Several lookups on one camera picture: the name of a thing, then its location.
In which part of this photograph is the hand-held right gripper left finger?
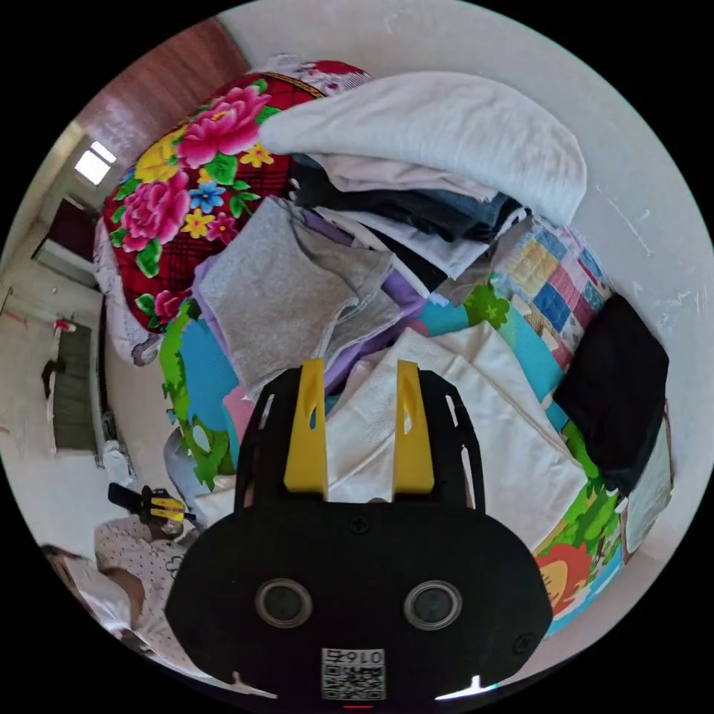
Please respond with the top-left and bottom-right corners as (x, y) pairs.
(283, 358), (328, 498)

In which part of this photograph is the window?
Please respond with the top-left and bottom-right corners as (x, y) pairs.
(74, 139), (119, 186)

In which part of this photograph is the white rolled blanket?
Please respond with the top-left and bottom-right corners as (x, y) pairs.
(258, 71), (588, 225)

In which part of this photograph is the white folded garment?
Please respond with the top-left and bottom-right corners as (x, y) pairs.
(327, 322), (588, 553)

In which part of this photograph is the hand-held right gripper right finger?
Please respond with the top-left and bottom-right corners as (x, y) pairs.
(392, 359), (437, 498)

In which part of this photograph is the black folded garment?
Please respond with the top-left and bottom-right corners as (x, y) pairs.
(552, 292), (670, 498)

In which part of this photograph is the brown wooden cupboard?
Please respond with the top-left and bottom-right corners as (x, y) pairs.
(82, 16), (249, 147)

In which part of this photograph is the pale grey folded garment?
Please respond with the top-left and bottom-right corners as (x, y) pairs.
(620, 415), (675, 553)

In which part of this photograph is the red floral rolled quilt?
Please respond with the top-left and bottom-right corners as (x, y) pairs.
(93, 55), (373, 367)

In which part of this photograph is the pile of clothes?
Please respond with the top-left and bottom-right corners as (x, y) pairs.
(192, 151), (532, 404)

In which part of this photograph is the bed with colourful printed sheet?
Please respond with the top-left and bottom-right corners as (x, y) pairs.
(158, 217), (634, 638)

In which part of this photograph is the person's body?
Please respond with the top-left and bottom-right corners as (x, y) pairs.
(42, 517), (197, 673)

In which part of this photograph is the dark cabinet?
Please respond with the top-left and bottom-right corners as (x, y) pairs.
(51, 322), (108, 454)

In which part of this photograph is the white and blue hoodie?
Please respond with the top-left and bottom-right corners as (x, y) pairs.
(163, 428), (242, 523)

